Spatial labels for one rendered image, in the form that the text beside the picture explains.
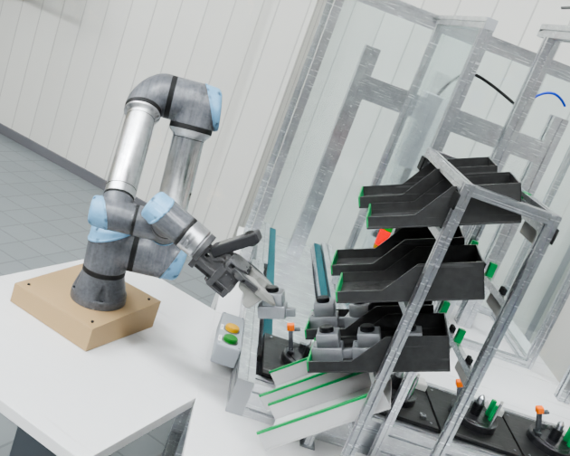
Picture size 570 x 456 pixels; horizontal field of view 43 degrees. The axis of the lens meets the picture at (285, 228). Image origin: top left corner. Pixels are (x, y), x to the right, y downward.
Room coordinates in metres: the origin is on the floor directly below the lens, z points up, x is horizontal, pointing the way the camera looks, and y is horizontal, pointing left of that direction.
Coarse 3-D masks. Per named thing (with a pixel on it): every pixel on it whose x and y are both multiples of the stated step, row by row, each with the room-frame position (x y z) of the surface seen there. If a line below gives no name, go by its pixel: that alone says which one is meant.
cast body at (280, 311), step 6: (270, 288) 1.52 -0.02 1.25; (276, 288) 1.52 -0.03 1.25; (276, 294) 1.51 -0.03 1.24; (282, 294) 1.52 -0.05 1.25; (276, 300) 1.50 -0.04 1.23; (282, 300) 1.51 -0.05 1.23; (258, 306) 1.51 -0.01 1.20; (264, 306) 1.51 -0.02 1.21; (270, 306) 1.51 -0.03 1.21; (276, 306) 1.50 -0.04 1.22; (282, 306) 1.51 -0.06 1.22; (258, 312) 1.51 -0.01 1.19; (264, 312) 1.50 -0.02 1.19; (270, 312) 1.50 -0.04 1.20; (276, 312) 1.50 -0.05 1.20; (282, 312) 1.50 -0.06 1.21; (288, 312) 1.52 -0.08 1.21; (294, 312) 1.52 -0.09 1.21; (276, 318) 1.50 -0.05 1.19; (282, 318) 1.50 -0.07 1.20
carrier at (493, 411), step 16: (432, 400) 1.87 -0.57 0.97; (448, 400) 1.91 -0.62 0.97; (480, 400) 1.84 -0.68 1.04; (464, 416) 1.80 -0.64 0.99; (480, 416) 1.84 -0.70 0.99; (496, 416) 1.79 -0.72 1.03; (464, 432) 1.75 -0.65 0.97; (480, 432) 1.78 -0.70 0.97; (496, 432) 1.82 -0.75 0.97; (496, 448) 1.73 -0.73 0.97; (512, 448) 1.77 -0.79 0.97
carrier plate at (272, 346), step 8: (264, 336) 1.88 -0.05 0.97; (272, 336) 1.90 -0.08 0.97; (264, 344) 1.83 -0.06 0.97; (272, 344) 1.84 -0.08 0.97; (280, 344) 1.86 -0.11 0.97; (288, 344) 1.88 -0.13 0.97; (296, 344) 1.90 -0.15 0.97; (264, 352) 1.78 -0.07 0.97; (272, 352) 1.80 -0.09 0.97; (280, 352) 1.81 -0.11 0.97; (264, 360) 1.73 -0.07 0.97; (272, 360) 1.75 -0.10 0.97; (280, 360) 1.77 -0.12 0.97; (264, 368) 1.69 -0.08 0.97; (272, 368) 1.70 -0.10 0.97; (264, 376) 1.66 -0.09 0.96
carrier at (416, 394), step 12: (396, 372) 1.82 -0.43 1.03; (396, 384) 1.81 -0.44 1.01; (420, 384) 1.91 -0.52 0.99; (408, 396) 1.77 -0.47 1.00; (420, 396) 1.87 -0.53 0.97; (408, 408) 1.77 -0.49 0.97; (420, 408) 1.79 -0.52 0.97; (408, 420) 1.71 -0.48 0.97; (420, 420) 1.73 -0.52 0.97; (432, 420) 1.75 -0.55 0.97
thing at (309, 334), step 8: (376, 304) 1.58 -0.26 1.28; (384, 304) 1.58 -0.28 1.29; (392, 304) 1.57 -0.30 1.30; (424, 304) 1.57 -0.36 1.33; (432, 304) 1.45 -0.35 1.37; (344, 312) 1.58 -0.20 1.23; (368, 312) 1.45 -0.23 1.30; (376, 312) 1.45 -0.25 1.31; (384, 312) 1.45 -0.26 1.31; (392, 312) 1.45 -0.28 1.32; (400, 312) 1.45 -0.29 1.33; (424, 312) 1.44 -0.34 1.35; (432, 312) 1.44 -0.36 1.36; (360, 320) 1.45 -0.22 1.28; (368, 320) 1.45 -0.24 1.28; (376, 320) 1.45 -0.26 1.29; (344, 328) 1.45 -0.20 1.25; (352, 328) 1.45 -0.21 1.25; (312, 336) 1.46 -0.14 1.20; (344, 336) 1.45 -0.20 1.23; (352, 336) 1.45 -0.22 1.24
